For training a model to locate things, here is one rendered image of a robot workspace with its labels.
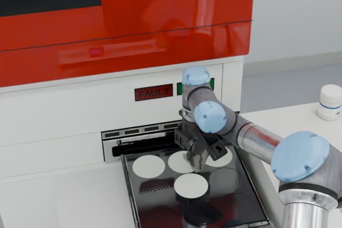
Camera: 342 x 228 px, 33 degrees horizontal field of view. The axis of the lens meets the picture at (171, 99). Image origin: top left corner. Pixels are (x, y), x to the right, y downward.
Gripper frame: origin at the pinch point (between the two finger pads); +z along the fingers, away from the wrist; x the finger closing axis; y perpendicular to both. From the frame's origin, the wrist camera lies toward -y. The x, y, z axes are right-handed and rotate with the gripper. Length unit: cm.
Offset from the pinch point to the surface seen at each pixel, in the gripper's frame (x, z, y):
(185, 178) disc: 4.7, 1.4, 1.1
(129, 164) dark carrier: 13.3, 1.4, 17.4
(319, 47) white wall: -188, 76, 84
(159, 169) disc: 7.8, 1.4, 9.5
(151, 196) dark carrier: 16.8, 1.5, 2.4
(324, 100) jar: -41.6, -12.4, -12.9
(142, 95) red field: 3.8, -18.1, 21.4
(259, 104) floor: -131, 91, 82
